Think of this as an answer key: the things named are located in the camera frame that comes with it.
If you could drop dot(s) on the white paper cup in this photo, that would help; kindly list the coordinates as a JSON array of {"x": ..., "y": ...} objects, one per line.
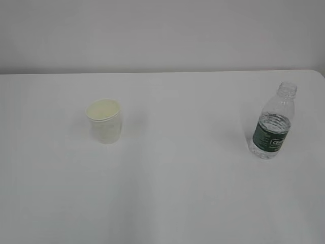
[{"x": 105, "y": 120}]

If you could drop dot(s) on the clear plastic water bottle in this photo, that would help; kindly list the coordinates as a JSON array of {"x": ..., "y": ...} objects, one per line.
[{"x": 274, "y": 122}]

